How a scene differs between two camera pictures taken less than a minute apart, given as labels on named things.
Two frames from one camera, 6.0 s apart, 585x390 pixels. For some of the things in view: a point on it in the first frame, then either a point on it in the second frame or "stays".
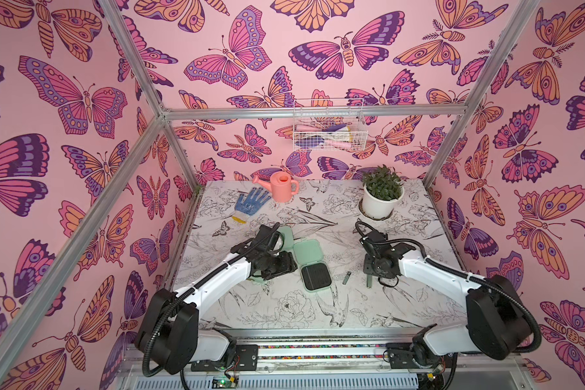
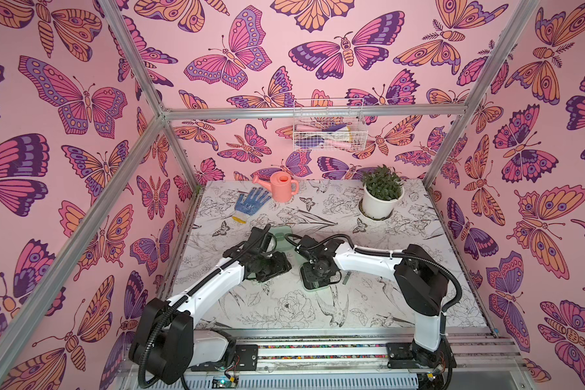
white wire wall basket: x=329 y=124 stays
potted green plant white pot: x=383 y=186 stays
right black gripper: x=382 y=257 → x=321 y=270
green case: x=288 y=244 stays
